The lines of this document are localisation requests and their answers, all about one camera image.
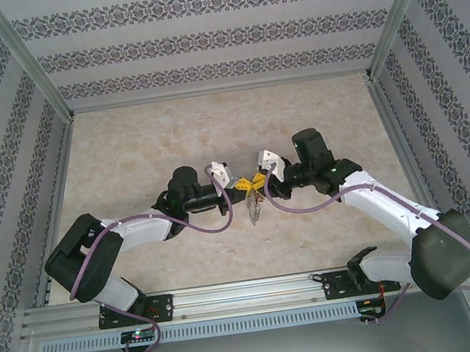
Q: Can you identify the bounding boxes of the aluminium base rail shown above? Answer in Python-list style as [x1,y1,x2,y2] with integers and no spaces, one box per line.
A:
[18,259,417,341]

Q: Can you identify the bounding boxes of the aluminium side rail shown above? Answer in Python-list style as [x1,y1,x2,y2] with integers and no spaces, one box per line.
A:
[366,69,442,223]
[12,116,100,309]

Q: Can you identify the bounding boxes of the small circuit board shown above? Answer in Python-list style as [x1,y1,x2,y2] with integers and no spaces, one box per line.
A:
[357,303,387,319]
[120,327,158,344]

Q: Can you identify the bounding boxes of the slotted grey cable duct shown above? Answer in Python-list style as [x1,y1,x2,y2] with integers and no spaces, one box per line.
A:
[39,300,360,352]

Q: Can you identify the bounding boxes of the large metal keyring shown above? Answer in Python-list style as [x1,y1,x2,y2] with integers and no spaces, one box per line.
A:
[243,188,266,226]

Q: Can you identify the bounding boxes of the aluminium frame post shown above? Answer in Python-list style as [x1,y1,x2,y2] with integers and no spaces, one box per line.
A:
[357,0,450,84]
[0,0,77,131]

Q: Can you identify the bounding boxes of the aluminium frame crossbar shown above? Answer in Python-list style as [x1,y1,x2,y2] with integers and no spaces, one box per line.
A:
[66,66,374,117]

